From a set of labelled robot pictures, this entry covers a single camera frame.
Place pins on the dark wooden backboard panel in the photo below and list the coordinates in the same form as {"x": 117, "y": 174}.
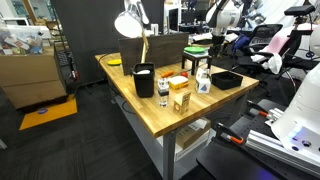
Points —
{"x": 165, "y": 50}

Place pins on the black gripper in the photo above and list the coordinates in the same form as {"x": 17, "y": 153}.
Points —
{"x": 218, "y": 41}

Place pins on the small tan cardboard box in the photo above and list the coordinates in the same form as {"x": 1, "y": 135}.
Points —
{"x": 182, "y": 103}

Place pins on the white printed carton box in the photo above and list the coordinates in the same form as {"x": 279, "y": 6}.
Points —
{"x": 202, "y": 85}

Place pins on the yellow round plate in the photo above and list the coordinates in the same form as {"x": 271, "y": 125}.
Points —
{"x": 114, "y": 62}

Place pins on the orange toy carrot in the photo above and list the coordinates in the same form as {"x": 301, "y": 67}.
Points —
{"x": 167, "y": 74}

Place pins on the red toy tomato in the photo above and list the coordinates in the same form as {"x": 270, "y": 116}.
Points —
{"x": 184, "y": 74}

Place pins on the pink cloth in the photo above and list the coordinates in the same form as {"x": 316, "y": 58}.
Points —
{"x": 278, "y": 43}

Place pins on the black orange clamp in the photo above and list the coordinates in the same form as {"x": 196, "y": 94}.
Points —
{"x": 230, "y": 134}
{"x": 257, "y": 108}

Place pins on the aluminium extrusion rail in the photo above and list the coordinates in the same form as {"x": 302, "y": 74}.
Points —
{"x": 266, "y": 141}

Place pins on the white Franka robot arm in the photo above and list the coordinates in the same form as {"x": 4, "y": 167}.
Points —
{"x": 223, "y": 15}

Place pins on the white crumpled cloth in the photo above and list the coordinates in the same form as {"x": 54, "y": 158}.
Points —
{"x": 273, "y": 63}

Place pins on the blue bag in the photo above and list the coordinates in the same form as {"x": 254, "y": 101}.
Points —
{"x": 240, "y": 42}

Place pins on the black trash bin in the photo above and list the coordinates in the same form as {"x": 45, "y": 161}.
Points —
{"x": 144, "y": 83}

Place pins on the small dark wooden stool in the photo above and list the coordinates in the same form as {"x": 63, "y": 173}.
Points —
{"x": 194, "y": 57}

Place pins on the background wooden desk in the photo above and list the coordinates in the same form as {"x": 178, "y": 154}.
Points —
{"x": 200, "y": 43}

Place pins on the large cardboard box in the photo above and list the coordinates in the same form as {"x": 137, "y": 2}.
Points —
{"x": 30, "y": 78}

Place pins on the silver metal bracket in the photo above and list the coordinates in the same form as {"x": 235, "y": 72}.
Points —
{"x": 276, "y": 115}

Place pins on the black office chair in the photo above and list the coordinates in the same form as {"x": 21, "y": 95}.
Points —
{"x": 263, "y": 43}

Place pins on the black divider curtain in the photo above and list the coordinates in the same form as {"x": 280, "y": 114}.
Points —
{"x": 90, "y": 33}

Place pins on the clear plastic storage bin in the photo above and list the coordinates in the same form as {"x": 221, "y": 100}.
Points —
{"x": 20, "y": 40}

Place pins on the black rectangular tray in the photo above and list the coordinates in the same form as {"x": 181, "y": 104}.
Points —
{"x": 226, "y": 81}

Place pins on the white desk lamp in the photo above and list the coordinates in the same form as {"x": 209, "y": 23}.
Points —
{"x": 128, "y": 24}

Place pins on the purple tape roll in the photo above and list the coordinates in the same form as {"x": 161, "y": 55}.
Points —
{"x": 42, "y": 110}

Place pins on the orange floor mat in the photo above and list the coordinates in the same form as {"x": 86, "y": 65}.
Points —
{"x": 53, "y": 113}

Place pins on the toy bread slice sandwich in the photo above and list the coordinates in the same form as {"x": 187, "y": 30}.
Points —
{"x": 178, "y": 82}

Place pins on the black perforated mounting board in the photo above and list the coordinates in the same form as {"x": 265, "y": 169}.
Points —
{"x": 226, "y": 163}

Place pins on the brown cardboard box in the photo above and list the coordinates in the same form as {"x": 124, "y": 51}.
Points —
{"x": 191, "y": 133}

